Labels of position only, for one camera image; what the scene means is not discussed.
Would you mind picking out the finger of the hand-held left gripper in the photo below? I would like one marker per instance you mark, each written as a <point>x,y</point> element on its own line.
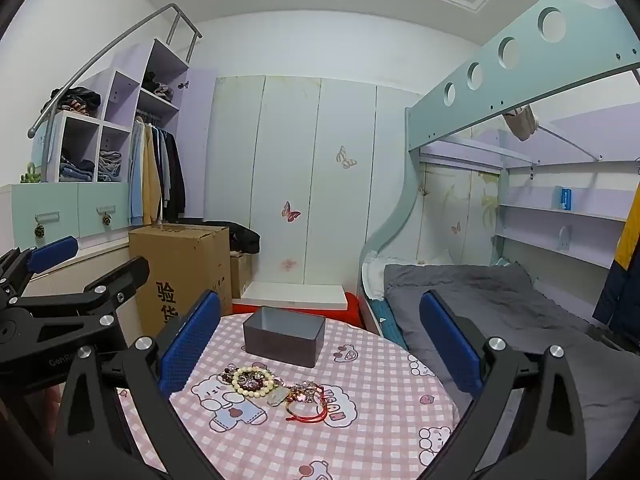
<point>125,275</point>
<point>52,252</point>

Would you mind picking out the grey metal tin box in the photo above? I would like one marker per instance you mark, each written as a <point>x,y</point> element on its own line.
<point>280,342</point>

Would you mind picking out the white wardrobe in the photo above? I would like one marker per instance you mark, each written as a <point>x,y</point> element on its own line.
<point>290,150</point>

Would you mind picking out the purple shelf unit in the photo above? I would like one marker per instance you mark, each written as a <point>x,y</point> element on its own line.
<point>125,90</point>

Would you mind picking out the teal bunk bed frame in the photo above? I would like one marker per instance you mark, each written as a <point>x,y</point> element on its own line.
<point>500,90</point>

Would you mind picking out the beige cabinet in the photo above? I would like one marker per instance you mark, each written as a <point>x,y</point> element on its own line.
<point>90,260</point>

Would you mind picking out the pile of small jewelry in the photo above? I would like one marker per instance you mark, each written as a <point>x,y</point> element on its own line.
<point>305,392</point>

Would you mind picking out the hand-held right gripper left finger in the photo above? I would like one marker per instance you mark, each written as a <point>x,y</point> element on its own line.
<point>192,345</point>

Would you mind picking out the row of hanging clothes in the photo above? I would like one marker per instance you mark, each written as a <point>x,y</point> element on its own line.
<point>150,170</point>

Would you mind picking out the pink checkered tablecloth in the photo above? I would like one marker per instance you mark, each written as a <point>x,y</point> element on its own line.
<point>370,410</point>

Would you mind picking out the grey metal handrail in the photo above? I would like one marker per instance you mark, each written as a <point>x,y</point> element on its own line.
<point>100,52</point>

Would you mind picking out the large cardboard box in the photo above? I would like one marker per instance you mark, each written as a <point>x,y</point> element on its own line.
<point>185,260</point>

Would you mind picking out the yellow and navy jacket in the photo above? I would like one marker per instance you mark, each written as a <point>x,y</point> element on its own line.
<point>620,285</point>

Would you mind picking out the small cardboard box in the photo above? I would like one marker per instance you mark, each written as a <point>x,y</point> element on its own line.
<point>240,275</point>

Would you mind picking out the white board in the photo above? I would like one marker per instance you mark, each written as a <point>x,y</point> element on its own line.
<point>300,294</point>

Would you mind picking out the dark folded clothes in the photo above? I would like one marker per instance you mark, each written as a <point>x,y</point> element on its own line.
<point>157,87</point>

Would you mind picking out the faint pink butterfly sticker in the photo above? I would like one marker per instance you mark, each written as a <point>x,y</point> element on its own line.
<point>288,263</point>

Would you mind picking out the beige butterfly sticker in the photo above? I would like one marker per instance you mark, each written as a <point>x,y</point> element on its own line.
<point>346,157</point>

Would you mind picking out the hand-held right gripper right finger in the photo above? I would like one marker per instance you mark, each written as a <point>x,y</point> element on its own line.
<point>450,345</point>

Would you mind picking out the red stool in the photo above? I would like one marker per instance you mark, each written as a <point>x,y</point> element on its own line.
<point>352,310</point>

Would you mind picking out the folded grey clothes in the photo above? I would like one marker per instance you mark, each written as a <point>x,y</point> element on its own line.
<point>110,162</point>

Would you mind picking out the black bag on box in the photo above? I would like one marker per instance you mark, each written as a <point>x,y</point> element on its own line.
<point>245,240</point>

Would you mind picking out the black bundled clothes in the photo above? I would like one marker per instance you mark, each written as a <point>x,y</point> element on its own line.
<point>80,96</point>

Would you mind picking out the purple wall shelves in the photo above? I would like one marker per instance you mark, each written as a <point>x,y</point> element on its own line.
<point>550,240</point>

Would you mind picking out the green toy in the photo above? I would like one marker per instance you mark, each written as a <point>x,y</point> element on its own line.
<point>31,176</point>

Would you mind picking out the teal drawer cabinet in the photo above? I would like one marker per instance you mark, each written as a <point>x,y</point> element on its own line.
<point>65,200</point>

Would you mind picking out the grey blanket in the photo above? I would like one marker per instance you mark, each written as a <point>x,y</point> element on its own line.
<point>500,300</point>

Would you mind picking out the grey cloth on rail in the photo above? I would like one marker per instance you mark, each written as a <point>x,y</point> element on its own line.
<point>522,122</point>

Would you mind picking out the pale jade pendant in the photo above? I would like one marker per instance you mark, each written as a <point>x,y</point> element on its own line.
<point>278,397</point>

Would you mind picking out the folded blue jeans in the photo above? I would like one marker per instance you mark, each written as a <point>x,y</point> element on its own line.
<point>75,170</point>

